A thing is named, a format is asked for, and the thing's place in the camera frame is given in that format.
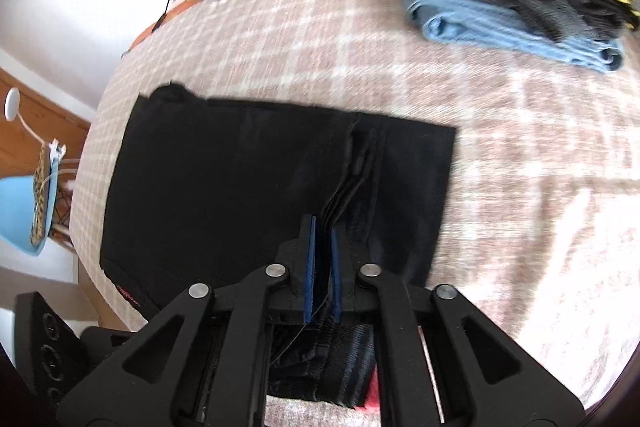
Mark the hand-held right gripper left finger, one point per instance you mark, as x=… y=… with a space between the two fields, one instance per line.
x=310 y=267

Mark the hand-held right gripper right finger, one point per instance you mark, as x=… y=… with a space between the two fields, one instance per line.
x=336 y=277

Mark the black pants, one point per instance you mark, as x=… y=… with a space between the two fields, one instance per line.
x=225 y=182

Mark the blue chair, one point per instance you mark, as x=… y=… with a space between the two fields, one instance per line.
x=17 y=212

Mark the leopard print cloth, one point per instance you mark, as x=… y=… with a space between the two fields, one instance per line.
x=41 y=197

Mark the plaid beige blanket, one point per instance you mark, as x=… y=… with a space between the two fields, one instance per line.
x=350 y=57

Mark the wooden door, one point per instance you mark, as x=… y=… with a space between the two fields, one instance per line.
x=45 y=127

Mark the white desk lamp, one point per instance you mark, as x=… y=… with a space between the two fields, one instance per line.
x=12 y=103

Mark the folded blue jeans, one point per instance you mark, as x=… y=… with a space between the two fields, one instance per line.
x=475 y=27

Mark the folded grey garment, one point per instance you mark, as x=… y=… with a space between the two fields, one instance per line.
x=550 y=14

